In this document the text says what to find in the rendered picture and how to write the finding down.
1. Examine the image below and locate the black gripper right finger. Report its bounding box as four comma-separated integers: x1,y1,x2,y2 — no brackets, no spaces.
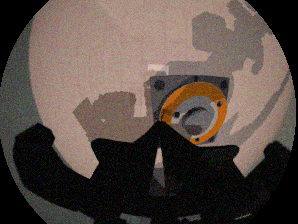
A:
160,121,239,194

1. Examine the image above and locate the orange round plate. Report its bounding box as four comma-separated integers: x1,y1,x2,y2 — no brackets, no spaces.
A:
158,81,227,145

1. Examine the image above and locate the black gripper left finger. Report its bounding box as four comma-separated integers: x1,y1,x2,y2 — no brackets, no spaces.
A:
90,121,161,186

